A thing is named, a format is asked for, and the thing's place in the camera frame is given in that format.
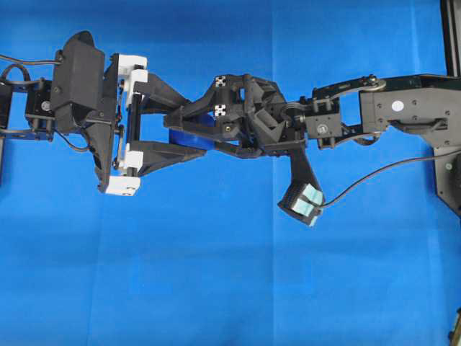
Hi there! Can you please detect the black aluminium frame rail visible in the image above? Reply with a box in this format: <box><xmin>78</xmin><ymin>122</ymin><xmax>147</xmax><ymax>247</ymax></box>
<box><xmin>440</xmin><ymin>0</ymin><xmax>461</xmax><ymax>77</ymax></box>

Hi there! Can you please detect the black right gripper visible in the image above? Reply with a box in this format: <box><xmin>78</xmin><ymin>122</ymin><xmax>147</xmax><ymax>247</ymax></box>
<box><xmin>164</xmin><ymin>74</ymin><xmax>310</xmax><ymax>159</ymax></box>

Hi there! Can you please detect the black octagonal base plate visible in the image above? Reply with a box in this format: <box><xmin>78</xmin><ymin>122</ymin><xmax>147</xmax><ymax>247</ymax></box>
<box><xmin>434</xmin><ymin>146</ymin><xmax>460</xmax><ymax>216</ymax></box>

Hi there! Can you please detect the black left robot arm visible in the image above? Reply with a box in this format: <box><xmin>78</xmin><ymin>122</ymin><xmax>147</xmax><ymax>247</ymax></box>
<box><xmin>1</xmin><ymin>42</ymin><xmax>206</xmax><ymax>196</ymax></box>

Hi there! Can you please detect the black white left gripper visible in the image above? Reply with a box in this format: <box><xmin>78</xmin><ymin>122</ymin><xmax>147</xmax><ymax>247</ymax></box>
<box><xmin>83</xmin><ymin>53</ymin><xmax>207</xmax><ymax>196</ymax></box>

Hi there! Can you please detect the blue table cloth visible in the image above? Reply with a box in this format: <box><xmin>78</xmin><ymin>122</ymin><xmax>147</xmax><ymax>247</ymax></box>
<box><xmin>1</xmin><ymin>1</ymin><xmax>460</xmax><ymax>345</ymax></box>

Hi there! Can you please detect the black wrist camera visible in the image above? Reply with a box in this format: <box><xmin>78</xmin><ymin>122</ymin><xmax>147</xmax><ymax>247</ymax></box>
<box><xmin>50</xmin><ymin>31</ymin><xmax>104</xmax><ymax>133</ymax></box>
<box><xmin>277</xmin><ymin>146</ymin><xmax>325</xmax><ymax>227</ymax></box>

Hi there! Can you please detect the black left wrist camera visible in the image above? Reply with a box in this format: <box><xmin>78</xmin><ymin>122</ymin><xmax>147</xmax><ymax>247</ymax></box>
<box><xmin>50</xmin><ymin>31</ymin><xmax>104</xmax><ymax>133</ymax></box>

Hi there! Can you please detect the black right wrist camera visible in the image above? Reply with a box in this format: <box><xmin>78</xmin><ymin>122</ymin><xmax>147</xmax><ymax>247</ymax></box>
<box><xmin>277</xmin><ymin>146</ymin><xmax>325</xmax><ymax>227</ymax></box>

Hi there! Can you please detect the blue block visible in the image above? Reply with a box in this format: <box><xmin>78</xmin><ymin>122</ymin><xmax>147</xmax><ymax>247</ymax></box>
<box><xmin>169</xmin><ymin>113</ymin><xmax>215</xmax><ymax>151</ymax></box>

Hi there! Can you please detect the black camera cable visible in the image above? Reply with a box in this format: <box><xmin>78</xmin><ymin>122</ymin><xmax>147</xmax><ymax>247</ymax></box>
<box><xmin>318</xmin><ymin>156</ymin><xmax>461</xmax><ymax>209</ymax></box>

